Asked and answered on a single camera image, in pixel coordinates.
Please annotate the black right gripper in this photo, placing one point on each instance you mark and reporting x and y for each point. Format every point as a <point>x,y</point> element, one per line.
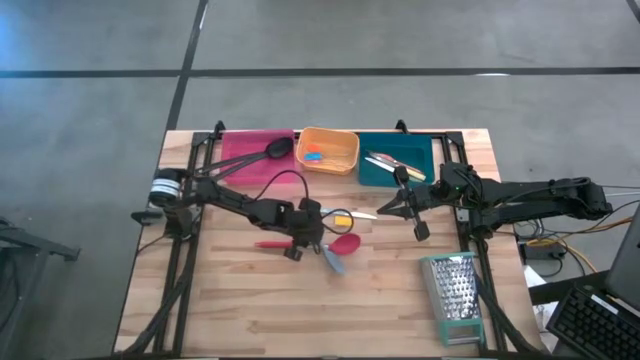
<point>427,197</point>

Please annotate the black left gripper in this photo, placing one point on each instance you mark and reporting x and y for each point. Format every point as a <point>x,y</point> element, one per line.
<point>307,225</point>

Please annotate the red silicone spoon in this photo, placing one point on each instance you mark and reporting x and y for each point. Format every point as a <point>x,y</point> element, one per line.
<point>345,244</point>

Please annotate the black solid spoon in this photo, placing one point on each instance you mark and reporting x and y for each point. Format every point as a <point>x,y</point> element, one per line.
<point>280,147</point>

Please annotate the black slotted spoon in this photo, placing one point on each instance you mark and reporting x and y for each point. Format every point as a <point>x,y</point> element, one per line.
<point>235,161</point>

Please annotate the black aluminium frame right arm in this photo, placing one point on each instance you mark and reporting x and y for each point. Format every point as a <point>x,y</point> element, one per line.
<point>495,310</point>

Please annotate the black aluminium frame left arm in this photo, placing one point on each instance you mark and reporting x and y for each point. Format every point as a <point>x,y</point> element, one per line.
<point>181,310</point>

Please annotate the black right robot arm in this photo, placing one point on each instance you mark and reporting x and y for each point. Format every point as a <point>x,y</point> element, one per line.
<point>525,195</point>

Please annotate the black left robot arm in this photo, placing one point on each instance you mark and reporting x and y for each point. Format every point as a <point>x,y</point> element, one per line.
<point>235,202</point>

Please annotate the teal plastic bin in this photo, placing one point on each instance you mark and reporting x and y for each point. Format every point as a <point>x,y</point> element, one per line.
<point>380,180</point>

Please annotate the orange plastic bin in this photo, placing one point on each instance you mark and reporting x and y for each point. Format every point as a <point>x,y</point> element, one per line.
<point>340,145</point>

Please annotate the metal box grater teal trim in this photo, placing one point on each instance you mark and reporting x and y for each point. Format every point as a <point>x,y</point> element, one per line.
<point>452,295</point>

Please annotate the pink plastic bin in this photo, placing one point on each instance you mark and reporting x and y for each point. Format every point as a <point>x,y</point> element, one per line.
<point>240,142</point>

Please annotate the black power strip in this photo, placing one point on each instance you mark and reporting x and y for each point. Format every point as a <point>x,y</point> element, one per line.
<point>537,251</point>

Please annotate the black side desk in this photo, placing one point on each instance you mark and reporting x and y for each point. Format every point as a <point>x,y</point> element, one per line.
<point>565,290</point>

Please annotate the black computer keyboard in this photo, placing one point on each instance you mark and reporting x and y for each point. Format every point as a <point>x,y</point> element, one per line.
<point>595,325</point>

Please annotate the grey laptop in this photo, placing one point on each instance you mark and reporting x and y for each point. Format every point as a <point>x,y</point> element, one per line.
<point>627,270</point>

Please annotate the black metal stand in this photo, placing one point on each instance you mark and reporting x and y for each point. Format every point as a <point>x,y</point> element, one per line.
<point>30,245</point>

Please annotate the grey metal bracket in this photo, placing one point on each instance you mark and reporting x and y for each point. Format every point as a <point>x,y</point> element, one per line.
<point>462,214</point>

